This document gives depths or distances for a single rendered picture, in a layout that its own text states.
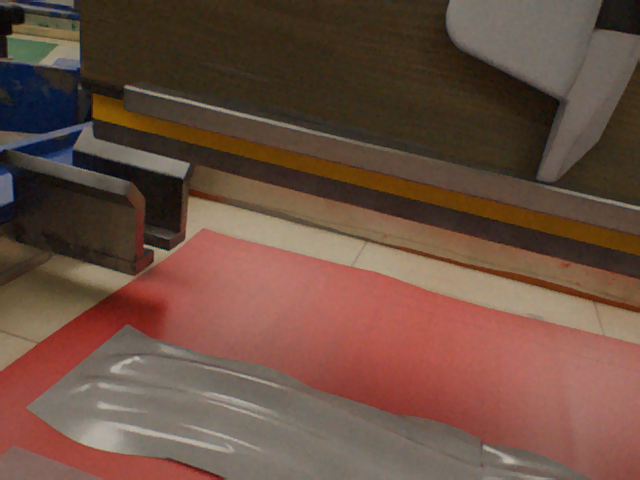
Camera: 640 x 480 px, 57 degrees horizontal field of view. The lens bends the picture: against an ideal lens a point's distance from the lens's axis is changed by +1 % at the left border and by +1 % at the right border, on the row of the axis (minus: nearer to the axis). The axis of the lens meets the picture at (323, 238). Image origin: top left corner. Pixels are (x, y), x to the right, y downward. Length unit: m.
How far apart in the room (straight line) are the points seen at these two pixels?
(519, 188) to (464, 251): 0.22
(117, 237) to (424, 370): 0.17
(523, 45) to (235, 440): 0.18
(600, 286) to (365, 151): 0.27
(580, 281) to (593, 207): 0.23
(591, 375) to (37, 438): 0.28
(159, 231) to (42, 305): 0.07
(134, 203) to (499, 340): 0.22
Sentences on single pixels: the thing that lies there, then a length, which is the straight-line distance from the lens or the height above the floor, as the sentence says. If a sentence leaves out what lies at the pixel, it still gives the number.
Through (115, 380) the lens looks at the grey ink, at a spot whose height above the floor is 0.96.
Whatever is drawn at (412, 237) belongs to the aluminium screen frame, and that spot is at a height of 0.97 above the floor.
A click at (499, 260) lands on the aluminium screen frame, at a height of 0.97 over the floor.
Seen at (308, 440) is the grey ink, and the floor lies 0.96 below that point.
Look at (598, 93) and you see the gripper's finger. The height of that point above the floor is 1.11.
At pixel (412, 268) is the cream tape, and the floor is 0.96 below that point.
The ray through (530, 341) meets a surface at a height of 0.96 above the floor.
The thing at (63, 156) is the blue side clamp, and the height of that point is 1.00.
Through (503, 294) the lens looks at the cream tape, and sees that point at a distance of 0.42.
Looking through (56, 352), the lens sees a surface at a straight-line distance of 0.30.
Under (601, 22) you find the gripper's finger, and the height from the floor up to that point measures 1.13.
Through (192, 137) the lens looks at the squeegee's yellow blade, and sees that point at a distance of 0.27.
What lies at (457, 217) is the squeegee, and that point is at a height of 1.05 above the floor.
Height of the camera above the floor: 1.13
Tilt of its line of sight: 24 degrees down
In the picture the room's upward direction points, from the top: 10 degrees clockwise
